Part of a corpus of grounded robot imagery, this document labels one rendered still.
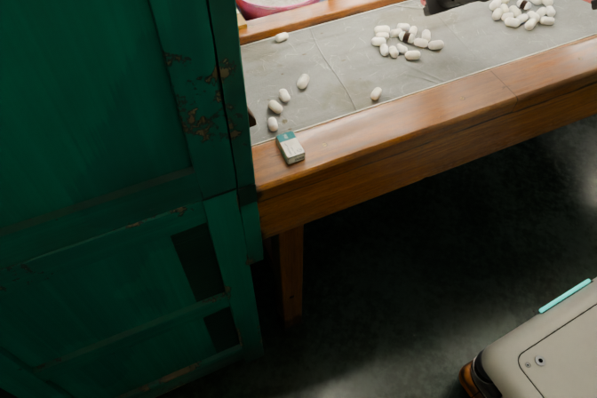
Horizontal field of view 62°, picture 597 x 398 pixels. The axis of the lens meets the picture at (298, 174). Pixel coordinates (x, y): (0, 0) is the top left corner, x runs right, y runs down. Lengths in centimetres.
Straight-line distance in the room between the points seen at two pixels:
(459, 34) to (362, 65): 27
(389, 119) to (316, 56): 26
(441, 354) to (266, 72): 97
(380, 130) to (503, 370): 67
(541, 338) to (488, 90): 63
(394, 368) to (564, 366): 45
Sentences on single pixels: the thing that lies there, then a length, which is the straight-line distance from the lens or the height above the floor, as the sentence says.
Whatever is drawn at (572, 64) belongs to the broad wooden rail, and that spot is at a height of 76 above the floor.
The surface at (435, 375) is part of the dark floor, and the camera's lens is 159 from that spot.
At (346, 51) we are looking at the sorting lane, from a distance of 119.
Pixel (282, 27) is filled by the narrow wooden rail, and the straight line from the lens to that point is 122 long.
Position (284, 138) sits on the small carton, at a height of 79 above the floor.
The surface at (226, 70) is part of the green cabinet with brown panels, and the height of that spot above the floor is 108.
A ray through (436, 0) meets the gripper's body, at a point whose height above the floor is 88.
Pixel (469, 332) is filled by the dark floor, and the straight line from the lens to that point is 166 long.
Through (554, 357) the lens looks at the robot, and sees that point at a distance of 140.
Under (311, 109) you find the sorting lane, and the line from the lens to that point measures 105.
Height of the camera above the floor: 148
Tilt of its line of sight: 53 degrees down
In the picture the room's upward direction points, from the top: straight up
